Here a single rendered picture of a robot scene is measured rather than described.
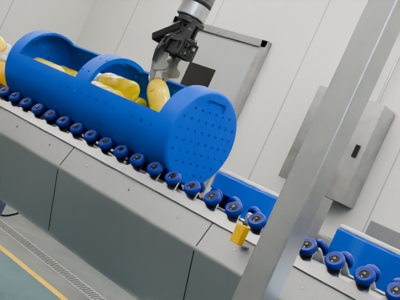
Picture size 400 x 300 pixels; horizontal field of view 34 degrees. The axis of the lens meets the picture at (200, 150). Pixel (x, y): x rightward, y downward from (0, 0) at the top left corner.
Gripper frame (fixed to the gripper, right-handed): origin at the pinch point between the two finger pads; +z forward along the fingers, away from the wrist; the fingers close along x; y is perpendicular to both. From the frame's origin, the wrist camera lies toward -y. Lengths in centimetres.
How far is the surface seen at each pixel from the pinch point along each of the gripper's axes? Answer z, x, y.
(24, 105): 25, -5, -47
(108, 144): 24.1, -4.8, -1.2
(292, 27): -129, 325, -215
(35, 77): 14.8, -7.8, -44.7
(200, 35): -97, 320, -309
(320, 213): 16, 8, 65
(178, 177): 23.3, -4.3, 28.7
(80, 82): 10.6, -8.4, -21.2
